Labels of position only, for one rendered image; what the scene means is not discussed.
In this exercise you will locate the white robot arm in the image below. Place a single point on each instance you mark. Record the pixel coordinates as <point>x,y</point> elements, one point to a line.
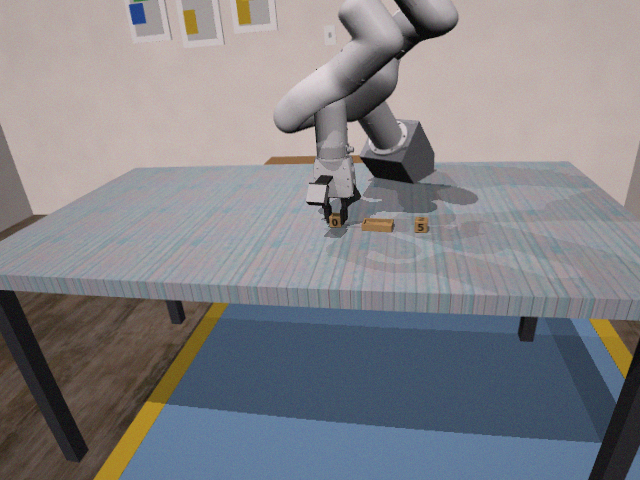
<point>377,37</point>

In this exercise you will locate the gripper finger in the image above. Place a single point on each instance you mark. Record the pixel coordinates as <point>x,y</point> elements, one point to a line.
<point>327,211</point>
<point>347,203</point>

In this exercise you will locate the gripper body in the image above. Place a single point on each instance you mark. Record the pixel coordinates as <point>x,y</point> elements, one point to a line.
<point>341,186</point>

